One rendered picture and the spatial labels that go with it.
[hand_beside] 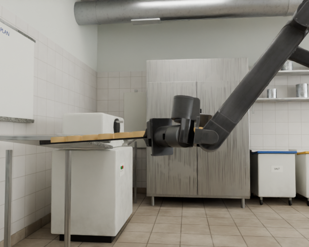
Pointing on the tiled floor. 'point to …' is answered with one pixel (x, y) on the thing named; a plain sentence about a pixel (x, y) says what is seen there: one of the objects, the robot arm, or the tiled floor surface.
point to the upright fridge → (157, 100)
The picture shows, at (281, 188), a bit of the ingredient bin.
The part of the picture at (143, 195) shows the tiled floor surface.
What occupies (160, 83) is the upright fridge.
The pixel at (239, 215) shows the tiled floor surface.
